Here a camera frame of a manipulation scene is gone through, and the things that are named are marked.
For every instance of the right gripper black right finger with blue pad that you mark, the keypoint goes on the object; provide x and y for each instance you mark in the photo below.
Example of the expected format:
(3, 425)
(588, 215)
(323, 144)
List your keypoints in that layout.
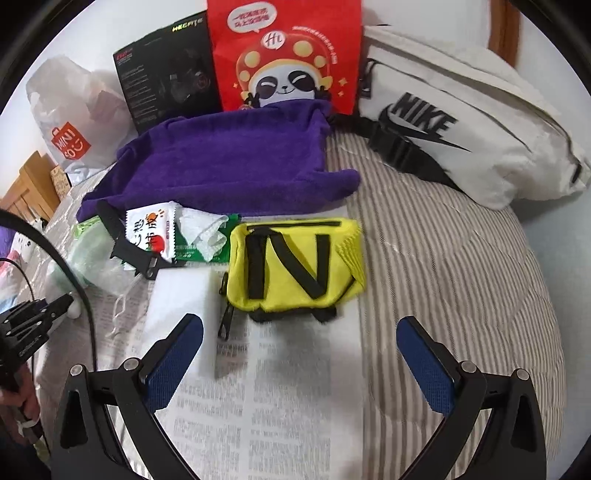
(513, 443)

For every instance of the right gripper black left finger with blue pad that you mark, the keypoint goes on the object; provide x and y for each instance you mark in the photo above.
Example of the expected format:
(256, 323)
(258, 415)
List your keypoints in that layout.
(86, 444)

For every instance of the green tissue pack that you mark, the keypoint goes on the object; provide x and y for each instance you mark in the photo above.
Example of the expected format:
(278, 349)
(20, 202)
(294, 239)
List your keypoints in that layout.
(90, 257)

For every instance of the white snack packet tomato print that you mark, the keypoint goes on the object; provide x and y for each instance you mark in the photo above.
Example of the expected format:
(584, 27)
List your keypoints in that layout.
(152, 228)

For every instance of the green wipes packet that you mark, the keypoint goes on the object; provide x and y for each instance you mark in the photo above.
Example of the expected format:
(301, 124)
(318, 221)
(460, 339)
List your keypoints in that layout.
(194, 253)

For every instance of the white wet wipe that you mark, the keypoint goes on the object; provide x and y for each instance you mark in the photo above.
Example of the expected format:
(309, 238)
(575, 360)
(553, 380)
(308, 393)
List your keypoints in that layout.
(201, 230)

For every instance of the yellow pouch with black straps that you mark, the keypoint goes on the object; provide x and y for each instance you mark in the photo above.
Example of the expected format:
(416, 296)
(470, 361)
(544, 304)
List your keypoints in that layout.
(284, 268)

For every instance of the white foam sponge block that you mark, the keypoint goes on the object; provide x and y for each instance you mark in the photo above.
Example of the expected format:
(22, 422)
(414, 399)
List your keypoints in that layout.
(177, 292)

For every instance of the person's left hand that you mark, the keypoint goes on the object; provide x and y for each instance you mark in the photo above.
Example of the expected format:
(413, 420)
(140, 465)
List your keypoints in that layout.
(25, 401)

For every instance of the white plush toy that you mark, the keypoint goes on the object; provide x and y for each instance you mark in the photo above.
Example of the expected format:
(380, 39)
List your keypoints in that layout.
(21, 250)

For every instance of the wooden furniture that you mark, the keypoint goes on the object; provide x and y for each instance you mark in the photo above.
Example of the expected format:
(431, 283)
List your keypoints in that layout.
(33, 194)

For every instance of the striped quilt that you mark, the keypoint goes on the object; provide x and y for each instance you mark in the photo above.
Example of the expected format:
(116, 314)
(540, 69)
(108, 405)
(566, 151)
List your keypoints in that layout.
(468, 275)

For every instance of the newspaper sheet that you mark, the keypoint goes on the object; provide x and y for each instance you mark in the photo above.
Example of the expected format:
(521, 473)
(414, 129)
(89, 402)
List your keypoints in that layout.
(286, 401)

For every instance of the white Miniso plastic bag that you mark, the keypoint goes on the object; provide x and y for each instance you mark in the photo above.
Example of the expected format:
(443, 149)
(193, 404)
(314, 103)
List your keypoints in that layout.
(81, 118)

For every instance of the black headset box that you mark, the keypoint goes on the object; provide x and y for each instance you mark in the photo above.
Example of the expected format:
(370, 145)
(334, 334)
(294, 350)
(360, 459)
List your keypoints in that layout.
(169, 73)

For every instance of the purple fleece towel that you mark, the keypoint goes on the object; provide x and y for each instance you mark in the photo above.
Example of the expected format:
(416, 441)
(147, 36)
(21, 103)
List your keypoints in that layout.
(256, 162)

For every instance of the white Nike waist bag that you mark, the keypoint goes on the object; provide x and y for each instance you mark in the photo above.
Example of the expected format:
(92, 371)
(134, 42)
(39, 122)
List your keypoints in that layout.
(464, 118)

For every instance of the red panda paper bag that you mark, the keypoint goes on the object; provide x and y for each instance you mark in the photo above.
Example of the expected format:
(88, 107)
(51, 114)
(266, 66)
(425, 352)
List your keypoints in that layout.
(273, 51)

